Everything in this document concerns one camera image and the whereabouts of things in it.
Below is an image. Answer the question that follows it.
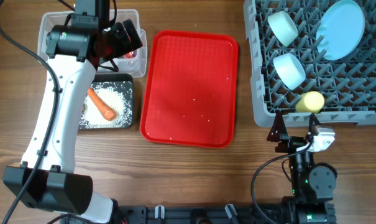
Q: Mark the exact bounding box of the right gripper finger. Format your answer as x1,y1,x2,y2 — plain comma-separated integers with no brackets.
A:
308,113,321,136
267,111,287,142

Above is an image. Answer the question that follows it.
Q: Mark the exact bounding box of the yellow plastic cup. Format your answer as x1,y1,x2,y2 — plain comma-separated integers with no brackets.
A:
295,91,325,114

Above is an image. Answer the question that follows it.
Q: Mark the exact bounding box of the red snack wrapper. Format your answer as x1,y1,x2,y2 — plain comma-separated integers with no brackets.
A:
122,37,135,58

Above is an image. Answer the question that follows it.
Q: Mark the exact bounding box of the light blue bowl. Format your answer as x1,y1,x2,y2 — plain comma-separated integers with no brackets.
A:
273,53,306,90

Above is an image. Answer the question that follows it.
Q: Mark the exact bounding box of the white rice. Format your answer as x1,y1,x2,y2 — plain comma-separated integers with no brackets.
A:
79,81,133,129

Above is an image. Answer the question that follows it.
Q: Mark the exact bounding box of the orange carrot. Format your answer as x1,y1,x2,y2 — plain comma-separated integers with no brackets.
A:
87,88,117,121

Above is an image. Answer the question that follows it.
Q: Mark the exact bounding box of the light blue plate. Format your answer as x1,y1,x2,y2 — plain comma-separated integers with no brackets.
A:
316,0,365,60

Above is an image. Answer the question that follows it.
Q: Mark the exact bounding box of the green bowl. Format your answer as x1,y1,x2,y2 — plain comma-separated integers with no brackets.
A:
268,11,298,47

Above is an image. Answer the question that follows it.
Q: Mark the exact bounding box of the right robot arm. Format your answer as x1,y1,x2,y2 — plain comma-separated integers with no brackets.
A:
267,112,337,223

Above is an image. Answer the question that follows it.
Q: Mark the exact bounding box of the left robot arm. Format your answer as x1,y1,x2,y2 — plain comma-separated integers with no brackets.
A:
3,1,142,223

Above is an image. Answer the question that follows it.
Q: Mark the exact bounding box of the grey dishwasher rack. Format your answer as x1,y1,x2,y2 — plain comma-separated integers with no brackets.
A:
243,0,376,127

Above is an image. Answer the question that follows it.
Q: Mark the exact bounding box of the clear plastic bin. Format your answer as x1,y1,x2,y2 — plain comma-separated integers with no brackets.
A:
37,9,148,78

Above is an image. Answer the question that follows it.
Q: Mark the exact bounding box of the red serving tray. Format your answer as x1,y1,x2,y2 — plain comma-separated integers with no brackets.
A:
140,30,239,148

